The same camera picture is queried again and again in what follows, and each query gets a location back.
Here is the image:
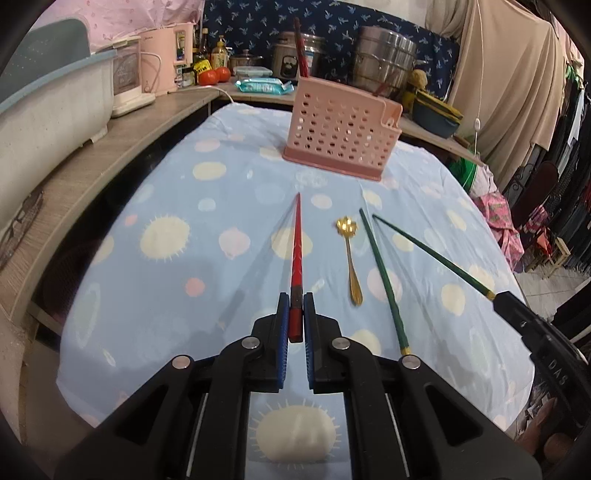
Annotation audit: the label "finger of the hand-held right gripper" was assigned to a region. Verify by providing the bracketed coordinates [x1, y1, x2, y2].
[493, 290, 552, 337]

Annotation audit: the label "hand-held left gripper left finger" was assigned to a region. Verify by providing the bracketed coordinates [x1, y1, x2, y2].
[53, 292, 291, 480]

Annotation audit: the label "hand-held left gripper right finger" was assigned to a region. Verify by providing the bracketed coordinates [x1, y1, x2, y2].
[304, 292, 542, 480]

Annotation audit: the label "green chopstick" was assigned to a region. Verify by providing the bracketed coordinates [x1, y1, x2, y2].
[372, 214, 498, 300]
[359, 209, 413, 357]

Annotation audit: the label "pink perforated utensil basket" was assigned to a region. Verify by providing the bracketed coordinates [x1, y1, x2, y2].
[281, 76, 403, 182]

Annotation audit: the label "person's right hand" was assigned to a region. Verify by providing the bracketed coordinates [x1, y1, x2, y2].
[519, 397, 578, 467]

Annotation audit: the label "small wooden stool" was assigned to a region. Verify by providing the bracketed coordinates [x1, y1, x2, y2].
[531, 235, 571, 278]

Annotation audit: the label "pink floral cloth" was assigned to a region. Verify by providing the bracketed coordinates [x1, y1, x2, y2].
[475, 191, 525, 273]

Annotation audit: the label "gold flower spoon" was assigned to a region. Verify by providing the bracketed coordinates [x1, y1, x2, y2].
[335, 216, 365, 307]

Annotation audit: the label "green plastic bag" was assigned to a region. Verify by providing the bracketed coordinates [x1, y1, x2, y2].
[450, 157, 478, 192]

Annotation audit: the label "hanging dark clothes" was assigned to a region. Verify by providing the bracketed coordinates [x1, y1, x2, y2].
[503, 55, 591, 287]

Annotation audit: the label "stack of blue bowls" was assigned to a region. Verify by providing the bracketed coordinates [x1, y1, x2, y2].
[410, 90, 464, 138]

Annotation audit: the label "beige curtain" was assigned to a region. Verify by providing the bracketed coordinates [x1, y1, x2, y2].
[425, 0, 583, 190]

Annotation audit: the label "wooden counter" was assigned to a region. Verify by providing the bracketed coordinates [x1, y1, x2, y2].
[0, 80, 485, 324]

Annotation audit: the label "blue wet wipes pack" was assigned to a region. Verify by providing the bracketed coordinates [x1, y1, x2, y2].
[235, 78, 295, 96]

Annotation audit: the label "large steel steamer pot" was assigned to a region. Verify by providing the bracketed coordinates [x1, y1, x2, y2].
[352, 25, 419, 100]

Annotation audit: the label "silver rice cooker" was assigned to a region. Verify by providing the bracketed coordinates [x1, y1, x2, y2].
[270, 32, 326, 79]

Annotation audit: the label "small lidded steel pot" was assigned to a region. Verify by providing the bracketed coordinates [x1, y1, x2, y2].
[228, 50, 264, 72]

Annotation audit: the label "white kitchen appliance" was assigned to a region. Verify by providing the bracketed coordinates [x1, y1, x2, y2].
[111, 36, 157, 118]

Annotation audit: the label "black eyeglasses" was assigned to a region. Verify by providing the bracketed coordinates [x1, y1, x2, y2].
[0, 189, 44, 271]

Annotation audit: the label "yellow label bottle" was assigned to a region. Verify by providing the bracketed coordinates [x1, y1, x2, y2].
[211, 36, 230, 69]

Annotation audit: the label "pink electric kettle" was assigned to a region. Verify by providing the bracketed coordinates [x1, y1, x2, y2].
[139, 22, 195, 97]

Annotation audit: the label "grey-blue plastic dish rack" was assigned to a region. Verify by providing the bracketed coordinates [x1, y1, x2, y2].
[0, 17, 120, 217]

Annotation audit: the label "navy printed cloth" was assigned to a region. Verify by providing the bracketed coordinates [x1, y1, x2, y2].
[203, 0, 462, 100]

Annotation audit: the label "pink dotted curtain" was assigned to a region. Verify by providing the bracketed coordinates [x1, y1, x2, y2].
[41, 0, 206, 51]

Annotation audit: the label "white cable with switch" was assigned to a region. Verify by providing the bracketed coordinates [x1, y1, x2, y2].
[471, 0, 490, 153]

